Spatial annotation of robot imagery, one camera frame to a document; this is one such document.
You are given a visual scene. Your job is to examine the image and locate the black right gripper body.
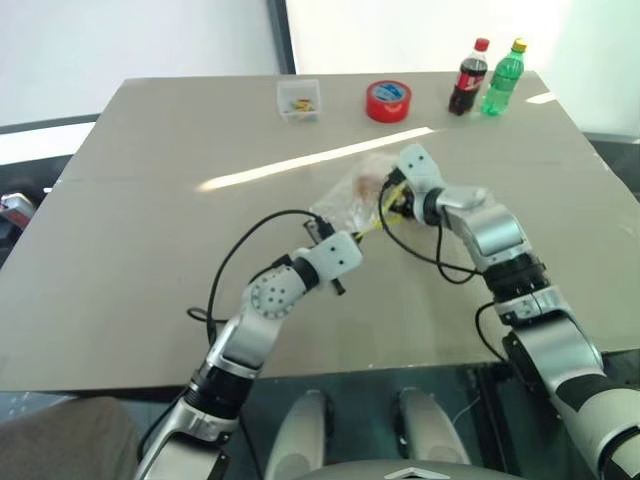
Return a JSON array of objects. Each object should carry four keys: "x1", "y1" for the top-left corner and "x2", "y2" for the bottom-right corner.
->
[{"x1": 385, "y1": 169, "x2": 420, "y2": 224}]

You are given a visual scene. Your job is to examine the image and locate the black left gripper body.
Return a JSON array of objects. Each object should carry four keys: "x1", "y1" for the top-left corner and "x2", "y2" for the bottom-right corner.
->
[{"x1": 305, "y1": 214, "x2": 347, "y2": 297}]

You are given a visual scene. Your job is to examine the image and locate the clear plastic bag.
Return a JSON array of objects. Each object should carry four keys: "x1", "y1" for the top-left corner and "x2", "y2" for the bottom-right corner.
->
[{"x1": 308, "y1": 149, "x2": 416, "y2": 242}]

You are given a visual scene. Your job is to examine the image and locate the orange snack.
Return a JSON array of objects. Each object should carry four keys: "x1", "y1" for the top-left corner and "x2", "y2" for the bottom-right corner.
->
[{"x1": 352, "y1": 172, "x2": 382, "y2": 196}]

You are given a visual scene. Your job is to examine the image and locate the red tape roll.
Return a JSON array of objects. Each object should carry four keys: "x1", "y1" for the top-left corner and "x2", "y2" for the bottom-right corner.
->
[{"x1": 365, "y1": 79, "x2": 414, "y2": 124}]

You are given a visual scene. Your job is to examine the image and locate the clear plastic box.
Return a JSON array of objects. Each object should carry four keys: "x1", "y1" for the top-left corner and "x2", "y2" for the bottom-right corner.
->
[{"x1": 276, "y1": 77, "x2": 322, "y2": 125}]

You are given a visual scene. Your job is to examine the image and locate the cola bottle red cap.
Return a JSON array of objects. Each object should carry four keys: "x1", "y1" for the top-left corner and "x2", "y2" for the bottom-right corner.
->
[{"x1": 447, "y1": 37, "x2": 491, "y2": 117}]

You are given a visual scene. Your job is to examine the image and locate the green soda bottle yellow cap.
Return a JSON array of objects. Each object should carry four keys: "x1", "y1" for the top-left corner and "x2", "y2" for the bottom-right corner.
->
[{"x1": 480, "y1": 37, "x2": 529, "y2": 118}]

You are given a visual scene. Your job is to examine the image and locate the grey rounded robot leg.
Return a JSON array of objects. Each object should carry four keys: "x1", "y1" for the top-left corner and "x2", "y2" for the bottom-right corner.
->
[{"x1": 263, "y1": 389, "x2": 335, "y2": 480}]

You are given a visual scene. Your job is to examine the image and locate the grey robot torso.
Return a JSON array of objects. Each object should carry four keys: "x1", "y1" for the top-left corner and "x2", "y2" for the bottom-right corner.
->
[{"x1": 294, "y1": 459, "x2": 521, "y2": 480}]

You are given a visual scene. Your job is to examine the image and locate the red silver object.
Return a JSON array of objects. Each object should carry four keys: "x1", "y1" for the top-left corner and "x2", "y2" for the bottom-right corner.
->
[{"x1": 0, "y1": 192, "x2": 37, "y2": 229}]

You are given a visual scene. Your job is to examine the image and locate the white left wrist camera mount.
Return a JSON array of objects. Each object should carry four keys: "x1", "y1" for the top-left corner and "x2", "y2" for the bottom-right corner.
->
[{"x1": 302, "y1": 231, "x2": 364, "y2": 281}]

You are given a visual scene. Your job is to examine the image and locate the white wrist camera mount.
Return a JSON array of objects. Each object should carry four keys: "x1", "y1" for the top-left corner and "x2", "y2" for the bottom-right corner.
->
[
  {"x1": 394, "y1": 143, "x2": 446, "y2": 201},
  {"x1": 302, "y1": 231, "x2": 364, "y2": 281}
]

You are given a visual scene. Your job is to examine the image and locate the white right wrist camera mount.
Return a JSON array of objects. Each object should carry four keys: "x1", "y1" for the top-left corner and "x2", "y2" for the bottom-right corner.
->
[{"x1": 394, "y1": 143, "x2": 446, "y2": 201}]

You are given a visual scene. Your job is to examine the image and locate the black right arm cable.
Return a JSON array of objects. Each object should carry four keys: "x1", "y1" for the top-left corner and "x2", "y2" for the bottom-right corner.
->
[{"x1": 378, "y1": 184, "x2": 516, "y2": 366}]

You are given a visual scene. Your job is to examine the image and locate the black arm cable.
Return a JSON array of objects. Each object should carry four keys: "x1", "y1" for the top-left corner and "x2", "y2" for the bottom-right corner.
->
[
  {"x1": 187, "y1": 208, "x2": 321, "y2": 346},
  {"x1": 378, "y1": 184, "x2": 516, "y2": 366}
]

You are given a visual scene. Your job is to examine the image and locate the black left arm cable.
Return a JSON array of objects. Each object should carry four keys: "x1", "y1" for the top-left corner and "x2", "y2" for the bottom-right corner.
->
[{"x1": 187, "y1": 208, "x2": 321, "y2": 346}]

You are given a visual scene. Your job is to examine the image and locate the dark window post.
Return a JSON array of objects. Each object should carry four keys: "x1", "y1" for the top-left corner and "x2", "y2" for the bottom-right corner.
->
[{"x1": 264, "y1": 0, "x2": 299, "y2": 76}]

